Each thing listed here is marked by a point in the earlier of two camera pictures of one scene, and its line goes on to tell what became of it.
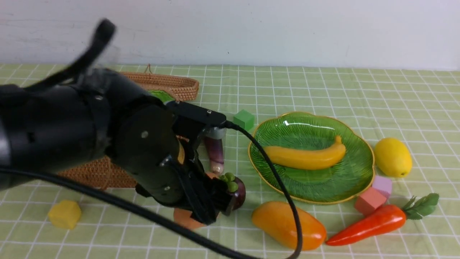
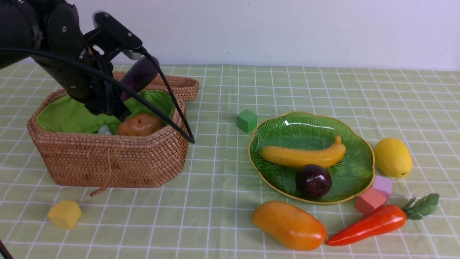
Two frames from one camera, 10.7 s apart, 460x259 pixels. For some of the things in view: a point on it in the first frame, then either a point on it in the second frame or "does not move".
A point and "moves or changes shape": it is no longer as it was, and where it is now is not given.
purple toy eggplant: (215, 148) → (140, 75)
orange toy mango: (277, 219) does not move
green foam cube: (244, 119) does not move
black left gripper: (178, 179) → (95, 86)
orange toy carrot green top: (385, 218) does not move
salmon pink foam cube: (368, 201) does not move
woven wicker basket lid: (180, 89) does not move
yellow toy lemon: (392, 157) does not move
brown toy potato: (183, 216) moves or changes shape
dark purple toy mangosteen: (236, 186) → (312, 181)
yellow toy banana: (306, 159) does not move
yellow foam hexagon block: (65, 214) does not move
